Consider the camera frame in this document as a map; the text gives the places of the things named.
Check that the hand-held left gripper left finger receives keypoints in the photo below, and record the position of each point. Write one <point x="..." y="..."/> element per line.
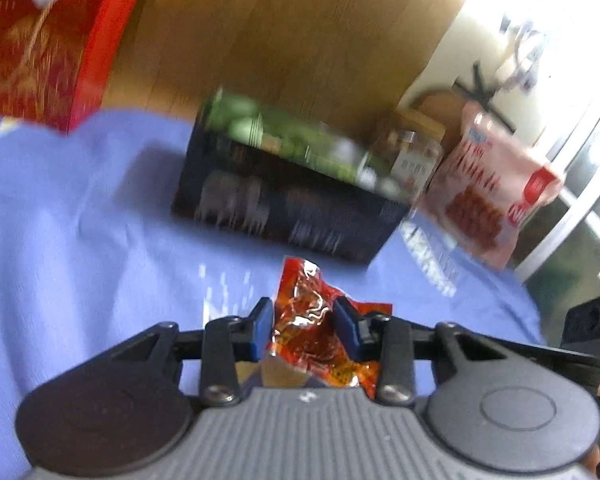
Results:
<point x="261" y="332"/>

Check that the red snack packet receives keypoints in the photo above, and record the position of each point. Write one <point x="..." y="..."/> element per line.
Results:
<point x="305" y="310"/>

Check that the grey metal frame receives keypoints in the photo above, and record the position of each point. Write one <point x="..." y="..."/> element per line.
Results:
<point x="575" y="200"/>

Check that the black cardboard box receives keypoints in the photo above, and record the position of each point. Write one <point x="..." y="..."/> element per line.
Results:
<point x="280" y="210"/>

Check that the red gift box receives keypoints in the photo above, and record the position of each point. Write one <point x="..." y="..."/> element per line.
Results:
<point x="115" y="35"/>

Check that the wooden headboard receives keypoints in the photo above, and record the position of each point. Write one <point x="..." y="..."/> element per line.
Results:
<point x="280" y="25"/>

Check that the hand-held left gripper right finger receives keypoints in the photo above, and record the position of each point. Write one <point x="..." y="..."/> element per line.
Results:
<point x="347" y="330"/>

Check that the clear plastic nut jar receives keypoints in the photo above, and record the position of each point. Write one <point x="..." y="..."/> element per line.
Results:
<point x="410" y="155"/>

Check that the pink snack bag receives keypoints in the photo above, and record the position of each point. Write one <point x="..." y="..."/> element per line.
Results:
<point x="485" y="185"/>

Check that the blue bed sheet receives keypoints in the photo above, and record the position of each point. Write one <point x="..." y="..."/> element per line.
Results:
<point x="80" y="240"/>

